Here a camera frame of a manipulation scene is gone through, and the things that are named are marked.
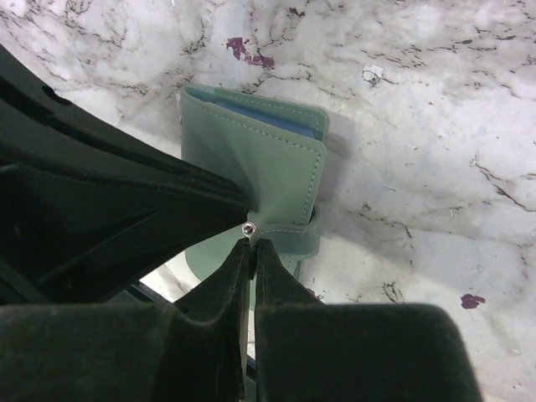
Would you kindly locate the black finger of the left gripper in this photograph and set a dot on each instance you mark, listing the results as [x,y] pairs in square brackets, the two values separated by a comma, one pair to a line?
[86,209]

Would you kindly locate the green leather card holder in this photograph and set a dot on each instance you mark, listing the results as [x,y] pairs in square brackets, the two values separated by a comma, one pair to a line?
[275,152]

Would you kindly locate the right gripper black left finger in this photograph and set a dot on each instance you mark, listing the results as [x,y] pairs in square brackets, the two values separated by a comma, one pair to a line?
[191,350]

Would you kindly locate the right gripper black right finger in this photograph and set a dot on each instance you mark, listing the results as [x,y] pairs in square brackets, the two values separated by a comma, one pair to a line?
[306,350]

